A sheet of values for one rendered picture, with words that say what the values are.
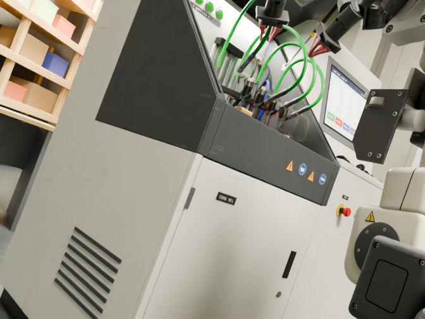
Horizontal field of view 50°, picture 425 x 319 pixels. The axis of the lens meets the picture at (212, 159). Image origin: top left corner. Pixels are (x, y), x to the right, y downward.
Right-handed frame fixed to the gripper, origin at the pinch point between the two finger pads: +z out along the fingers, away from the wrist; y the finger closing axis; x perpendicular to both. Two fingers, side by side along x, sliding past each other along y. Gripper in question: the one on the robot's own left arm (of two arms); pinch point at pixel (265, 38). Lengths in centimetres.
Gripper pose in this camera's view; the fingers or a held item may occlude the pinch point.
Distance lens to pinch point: 154.6
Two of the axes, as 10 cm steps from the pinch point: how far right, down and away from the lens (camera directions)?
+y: -9.9, -1.4, -0.9
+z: -1.6, 6.8, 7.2
